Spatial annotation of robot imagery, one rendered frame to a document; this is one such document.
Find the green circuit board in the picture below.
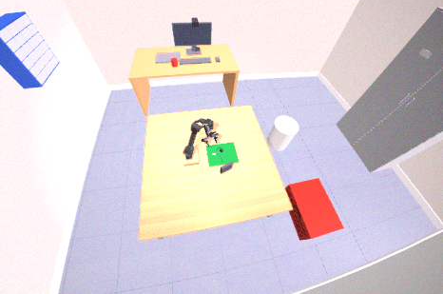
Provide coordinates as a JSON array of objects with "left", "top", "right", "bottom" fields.
[{"left": 206, "top": 142, "right": 239, "bottom": 167}]

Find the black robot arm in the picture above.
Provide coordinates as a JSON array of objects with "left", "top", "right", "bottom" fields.
[{"left": 183, "top": 118, "right": 217, "bottom": 160}]

